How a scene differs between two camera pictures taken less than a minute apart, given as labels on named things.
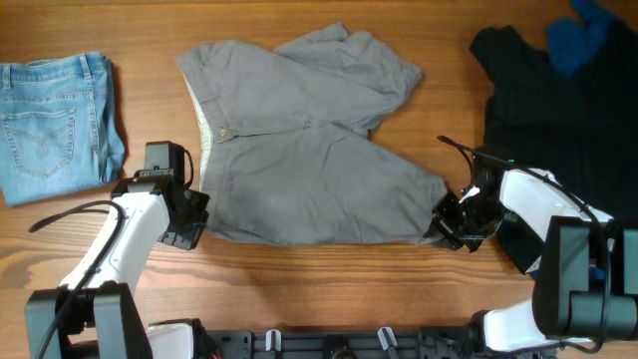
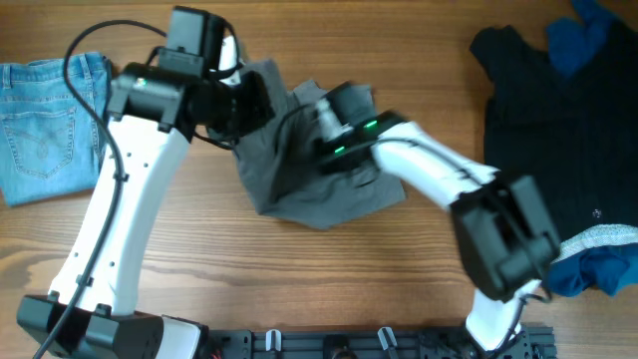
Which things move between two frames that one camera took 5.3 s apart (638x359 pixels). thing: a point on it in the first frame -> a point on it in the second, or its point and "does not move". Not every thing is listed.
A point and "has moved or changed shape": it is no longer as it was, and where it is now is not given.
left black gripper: [192, 219] -> [256, 100]
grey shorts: [283, 157] has moved or changed shape
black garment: [580, 128] does not move
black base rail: [354, 343] does not move
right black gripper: [450, 221] -> [334, 100]
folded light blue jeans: [61, 128] does not move
